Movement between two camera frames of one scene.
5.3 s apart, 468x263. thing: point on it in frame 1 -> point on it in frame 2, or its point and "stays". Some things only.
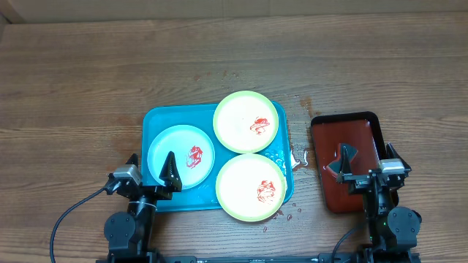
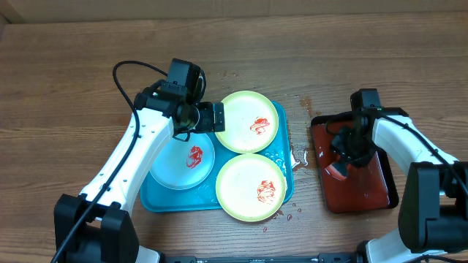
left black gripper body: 152,195 -> 201,120
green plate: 251,187 stays
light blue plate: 191,150 stays
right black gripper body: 371,179 -> 346,152
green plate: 246,122 stays
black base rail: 319,258 stays
